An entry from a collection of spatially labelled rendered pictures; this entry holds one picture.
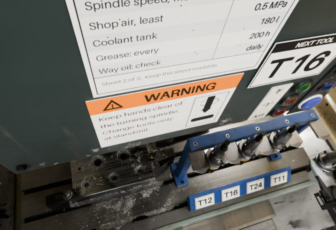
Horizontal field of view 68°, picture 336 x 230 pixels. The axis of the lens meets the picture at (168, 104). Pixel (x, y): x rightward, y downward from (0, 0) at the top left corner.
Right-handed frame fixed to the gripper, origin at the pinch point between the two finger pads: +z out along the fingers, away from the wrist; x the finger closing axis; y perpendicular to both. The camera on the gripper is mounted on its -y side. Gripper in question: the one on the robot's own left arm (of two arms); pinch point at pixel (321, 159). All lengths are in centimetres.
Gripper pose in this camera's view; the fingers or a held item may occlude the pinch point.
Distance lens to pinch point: 96.0
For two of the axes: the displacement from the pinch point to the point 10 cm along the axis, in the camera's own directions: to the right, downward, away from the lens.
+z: -2.8, -8.4, 4.6
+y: -1.2, 5.0, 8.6
